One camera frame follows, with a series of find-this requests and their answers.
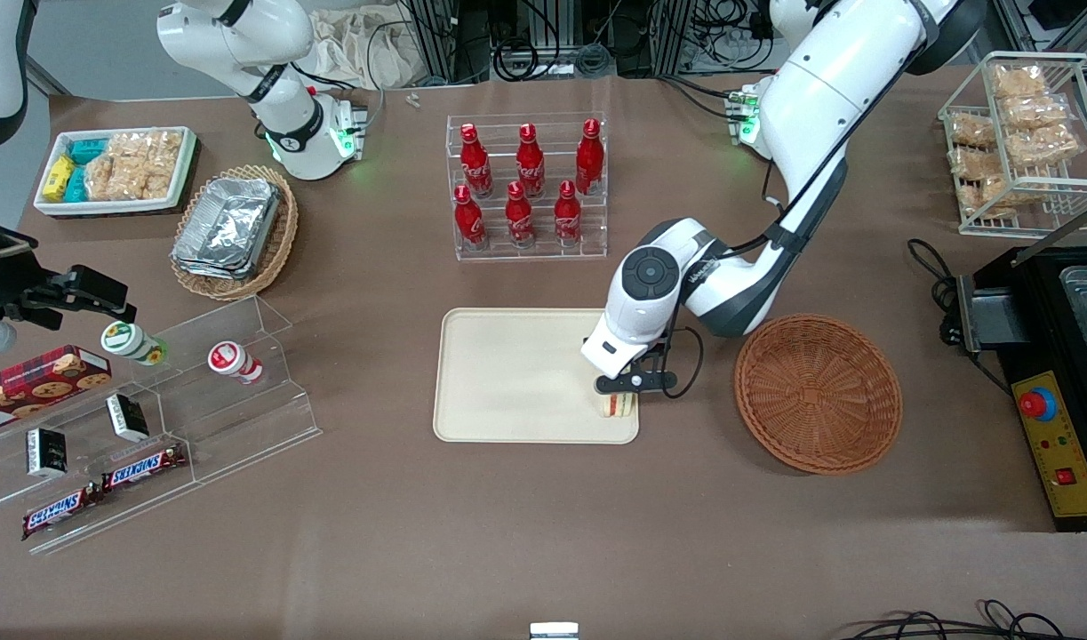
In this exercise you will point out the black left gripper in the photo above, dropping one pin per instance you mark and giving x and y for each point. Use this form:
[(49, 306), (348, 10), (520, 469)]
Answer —
[(657, 349)]

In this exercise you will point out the triangular sandwich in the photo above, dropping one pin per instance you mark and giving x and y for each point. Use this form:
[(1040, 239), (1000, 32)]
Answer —
[(618, 405)]

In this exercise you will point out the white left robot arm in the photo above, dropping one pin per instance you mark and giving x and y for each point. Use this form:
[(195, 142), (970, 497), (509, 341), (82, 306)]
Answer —
[(819, 80)]

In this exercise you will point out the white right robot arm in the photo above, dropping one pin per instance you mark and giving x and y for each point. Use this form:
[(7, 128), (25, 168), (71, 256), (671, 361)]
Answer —
[(285, 98)]

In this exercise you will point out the beige rectangular tray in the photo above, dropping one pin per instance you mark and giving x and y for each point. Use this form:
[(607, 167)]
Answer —
[(516, 373)]

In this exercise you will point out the oval tan wicker basket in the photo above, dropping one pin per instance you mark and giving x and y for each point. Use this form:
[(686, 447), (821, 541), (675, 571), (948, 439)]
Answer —
[(276, 249)]

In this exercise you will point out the round brown wicker basket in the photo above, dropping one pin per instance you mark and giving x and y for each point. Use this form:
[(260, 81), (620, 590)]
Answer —
[(819, 391)]

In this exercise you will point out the green capped yogurt bottle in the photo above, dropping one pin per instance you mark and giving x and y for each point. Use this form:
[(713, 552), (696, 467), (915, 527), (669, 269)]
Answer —
[(130, 342)]

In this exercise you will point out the red cookie box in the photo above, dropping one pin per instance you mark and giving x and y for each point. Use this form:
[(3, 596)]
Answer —
[(36, 382)]

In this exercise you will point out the teal small carton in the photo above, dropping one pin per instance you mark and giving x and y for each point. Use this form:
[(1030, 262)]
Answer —
[(75, 185), (88, 149)]

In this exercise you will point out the small black box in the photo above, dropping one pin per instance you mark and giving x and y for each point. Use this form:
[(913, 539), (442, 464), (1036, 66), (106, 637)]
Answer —
[(47, 452), (127, 418)]

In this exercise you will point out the yellow small carton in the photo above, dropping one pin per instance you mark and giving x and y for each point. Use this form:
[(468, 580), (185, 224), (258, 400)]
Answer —
[(59, 178)]

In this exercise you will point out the clear bag of rice crackers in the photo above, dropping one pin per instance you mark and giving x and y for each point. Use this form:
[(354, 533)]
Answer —
[(112, 169), (161, 160)]

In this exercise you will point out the stack of foil trays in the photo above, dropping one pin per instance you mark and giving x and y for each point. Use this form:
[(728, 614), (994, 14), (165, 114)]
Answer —
[(227, 227)]

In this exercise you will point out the red capped yogurt bottle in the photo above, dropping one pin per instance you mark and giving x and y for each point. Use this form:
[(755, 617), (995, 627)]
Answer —
[(234, 360)]

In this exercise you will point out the clear acrylic bottle rack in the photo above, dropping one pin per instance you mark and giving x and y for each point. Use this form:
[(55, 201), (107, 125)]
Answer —
[(596, 240)]

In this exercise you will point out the white rectangular bin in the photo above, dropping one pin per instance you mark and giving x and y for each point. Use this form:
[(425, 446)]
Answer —
[(186, 169)]

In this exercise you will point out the snickers chocolate bar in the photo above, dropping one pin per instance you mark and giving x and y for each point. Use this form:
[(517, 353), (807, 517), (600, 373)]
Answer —
[(59, 513), (143, 467)]

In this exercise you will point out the red cola bottle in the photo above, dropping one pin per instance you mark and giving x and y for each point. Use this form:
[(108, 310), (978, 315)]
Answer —
[(469, 222), (567, 218), (531, 164), (519, 218), (476, 164), (589, 160)]

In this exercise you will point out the clear acrylic step display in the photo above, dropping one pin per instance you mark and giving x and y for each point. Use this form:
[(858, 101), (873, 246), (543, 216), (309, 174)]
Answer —
[(241, 427)]

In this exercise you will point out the beige cloth bag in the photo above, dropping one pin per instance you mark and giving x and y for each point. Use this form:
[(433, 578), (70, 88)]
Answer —
[(365, 44)]

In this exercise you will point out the black machine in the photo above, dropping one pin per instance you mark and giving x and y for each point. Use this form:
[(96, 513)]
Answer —
[(1032, 320)]

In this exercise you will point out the red emergency stop button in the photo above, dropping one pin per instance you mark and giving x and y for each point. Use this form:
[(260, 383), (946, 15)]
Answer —
[(1037, 404)]

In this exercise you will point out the bagged pastry snack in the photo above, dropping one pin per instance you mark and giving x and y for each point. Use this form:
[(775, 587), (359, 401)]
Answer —
[(979, 163), (996, 196), (1045, 145), (1019, 82), (1036, 111), (971, 131)]

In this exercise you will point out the yellow control panel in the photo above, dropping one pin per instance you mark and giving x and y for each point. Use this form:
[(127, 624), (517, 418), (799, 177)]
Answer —
[(1063, 462)]

